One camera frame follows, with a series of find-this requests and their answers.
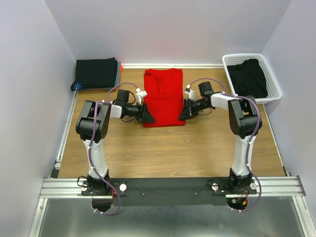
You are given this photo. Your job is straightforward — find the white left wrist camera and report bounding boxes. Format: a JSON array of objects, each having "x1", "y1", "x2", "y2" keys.
[{"x1": 135, "y1": 88, "x2": 148, "y2": 105}]

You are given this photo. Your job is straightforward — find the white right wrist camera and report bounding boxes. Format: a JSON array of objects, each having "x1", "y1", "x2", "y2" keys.
[{"x1": 184, "y1": 84, "x2": 196, "y2": 101}]

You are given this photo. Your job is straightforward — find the folded orange t-shirt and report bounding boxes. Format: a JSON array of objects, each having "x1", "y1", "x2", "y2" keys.
[{"x1": 113, "y1": 65, "x2": 124, "y2": 90}]

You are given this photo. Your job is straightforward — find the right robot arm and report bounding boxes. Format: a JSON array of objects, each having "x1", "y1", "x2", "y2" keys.
[{"x1": 179, "y1": 81, "x2": 262, "y2": 191}]

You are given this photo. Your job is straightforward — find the folded black t-shirt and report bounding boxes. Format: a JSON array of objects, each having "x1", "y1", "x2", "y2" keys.
[{"x1": 70, "y1": 57, "x2": 120, "y2": 91}]

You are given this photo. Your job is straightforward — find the folded grey t-shirt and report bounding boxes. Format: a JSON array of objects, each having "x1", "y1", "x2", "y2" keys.
[{"x1": 114, "y1": 61, "x2": 122, "y2": 88}]

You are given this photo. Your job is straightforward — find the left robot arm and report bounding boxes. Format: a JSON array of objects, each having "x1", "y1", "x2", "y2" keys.
[{"x1": 76, "y1": 88, "x2": 155, "y2": 196}]

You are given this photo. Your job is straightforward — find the red t-shirt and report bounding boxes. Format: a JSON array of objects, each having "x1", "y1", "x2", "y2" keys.
[{"x1": 143, "y1": 68, "x2": 186, "y2": 128}]

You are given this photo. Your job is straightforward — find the black clothes in basket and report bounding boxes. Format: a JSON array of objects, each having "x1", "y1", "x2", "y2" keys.
[{"x1": 227, "y1": 59, "x2": 268, "y2": 98}]

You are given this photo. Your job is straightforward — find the aluminium frame rail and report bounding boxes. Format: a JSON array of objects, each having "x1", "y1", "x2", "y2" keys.
[{"x1": 39, "y1": 176, "x2": 306, "y2": 198}]

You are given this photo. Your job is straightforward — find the white plastic laundry basket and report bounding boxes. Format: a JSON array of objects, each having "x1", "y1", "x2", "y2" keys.
[{"x1": 222, "y1": 53, "x2": 282, "y2": 104}]

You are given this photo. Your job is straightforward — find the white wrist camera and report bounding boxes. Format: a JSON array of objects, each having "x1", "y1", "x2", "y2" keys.
[
  {"x1": 184, "y1": 84, "x2": 196, "y2": 101},
  {"x1": 135, "y1": 88, "x2": 148, "y2": 105}
]

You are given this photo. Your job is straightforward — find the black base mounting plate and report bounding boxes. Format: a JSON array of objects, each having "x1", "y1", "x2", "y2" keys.
[{"x1": 80, "y1": 176, "x2": 257, "y2": 209}]

